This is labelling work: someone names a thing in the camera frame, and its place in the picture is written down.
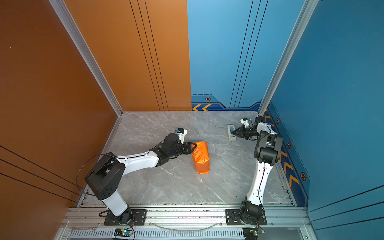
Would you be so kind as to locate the aluminium corner post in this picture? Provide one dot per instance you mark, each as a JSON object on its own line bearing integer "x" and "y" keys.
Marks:
{"x": 75, "y": 34}
{"x": 292, "y": 43}

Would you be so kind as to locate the white tape dispenser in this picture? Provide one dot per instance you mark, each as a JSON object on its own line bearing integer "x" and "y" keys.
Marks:
{"x": 230, "y": 129}

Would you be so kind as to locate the left aluminium corner post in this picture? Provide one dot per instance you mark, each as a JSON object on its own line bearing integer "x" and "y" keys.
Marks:
{"x": 75, "y": 34}

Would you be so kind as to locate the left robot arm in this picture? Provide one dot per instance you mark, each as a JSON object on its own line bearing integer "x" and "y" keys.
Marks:
{"x": 105, "y": 177}

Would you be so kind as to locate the yellow orange wrapping paper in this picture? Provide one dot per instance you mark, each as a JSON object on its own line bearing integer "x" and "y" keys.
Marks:
{"x": 201, "y": 158}

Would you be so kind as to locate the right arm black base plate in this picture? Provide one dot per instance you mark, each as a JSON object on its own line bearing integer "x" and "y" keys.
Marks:
{"x": 234, "y": 217}

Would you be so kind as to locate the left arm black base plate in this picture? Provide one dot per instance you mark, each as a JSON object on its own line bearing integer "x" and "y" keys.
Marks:
{"x": 128, "y": 217}

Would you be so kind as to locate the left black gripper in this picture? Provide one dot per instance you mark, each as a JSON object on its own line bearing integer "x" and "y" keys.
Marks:
{"x": 188, "y": 147}

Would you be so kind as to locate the aluminium front rail frame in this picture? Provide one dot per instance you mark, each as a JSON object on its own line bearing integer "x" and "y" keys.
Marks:
{"x": 187, "y": 222}

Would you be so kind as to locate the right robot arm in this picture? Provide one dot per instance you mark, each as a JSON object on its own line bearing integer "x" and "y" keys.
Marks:
{"x": 267, "y": 153}

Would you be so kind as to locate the left green circuit board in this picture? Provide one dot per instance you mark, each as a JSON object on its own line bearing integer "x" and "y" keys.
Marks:
{"x": 124, "y": 234}

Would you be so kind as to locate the right aluminium corner post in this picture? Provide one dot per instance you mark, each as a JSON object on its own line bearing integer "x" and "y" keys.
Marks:
{"x": 292, "y": 43}

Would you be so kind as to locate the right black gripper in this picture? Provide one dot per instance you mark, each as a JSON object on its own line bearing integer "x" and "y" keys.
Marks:
{"x": 242, "y": 133}

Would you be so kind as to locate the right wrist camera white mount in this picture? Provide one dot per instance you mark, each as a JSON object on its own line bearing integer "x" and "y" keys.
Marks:
{"x": 247, "y": 123}

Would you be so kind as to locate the green circuit board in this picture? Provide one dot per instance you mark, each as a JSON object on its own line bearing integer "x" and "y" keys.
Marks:
{"x": 251, "y": 233}
{"x": 124, "y": 234}

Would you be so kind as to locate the right green circuit board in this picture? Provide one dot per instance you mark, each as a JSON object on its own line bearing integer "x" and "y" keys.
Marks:
{"x": 251, "y": 233}

